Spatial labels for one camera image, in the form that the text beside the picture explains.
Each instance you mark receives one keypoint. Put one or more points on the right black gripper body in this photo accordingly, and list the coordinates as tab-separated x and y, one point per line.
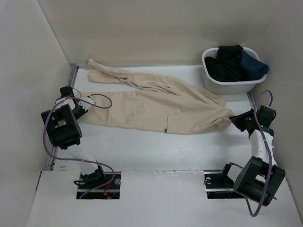
243	124

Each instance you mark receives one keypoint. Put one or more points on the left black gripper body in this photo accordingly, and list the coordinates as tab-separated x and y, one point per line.
78	111

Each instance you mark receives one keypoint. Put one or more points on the beige trousers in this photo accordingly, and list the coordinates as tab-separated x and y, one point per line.
157	103

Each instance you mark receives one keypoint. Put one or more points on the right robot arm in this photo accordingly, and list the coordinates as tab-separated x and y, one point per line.
260	177

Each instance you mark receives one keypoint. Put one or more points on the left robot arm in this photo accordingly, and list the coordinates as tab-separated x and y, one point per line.
64	132

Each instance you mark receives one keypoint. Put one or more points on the navy blue trousers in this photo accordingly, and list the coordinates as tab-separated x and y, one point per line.
251	68

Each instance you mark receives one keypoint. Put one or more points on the black trousers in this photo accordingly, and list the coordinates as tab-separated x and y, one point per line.
225	67

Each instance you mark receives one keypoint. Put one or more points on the white laundry basket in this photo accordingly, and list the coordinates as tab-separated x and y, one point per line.
225	88

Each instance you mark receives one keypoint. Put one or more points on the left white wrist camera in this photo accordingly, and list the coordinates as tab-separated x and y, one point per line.
86	103

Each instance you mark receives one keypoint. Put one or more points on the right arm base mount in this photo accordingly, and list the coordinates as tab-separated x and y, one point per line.
219	186

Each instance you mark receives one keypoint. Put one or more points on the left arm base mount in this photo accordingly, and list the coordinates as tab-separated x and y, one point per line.
105	190

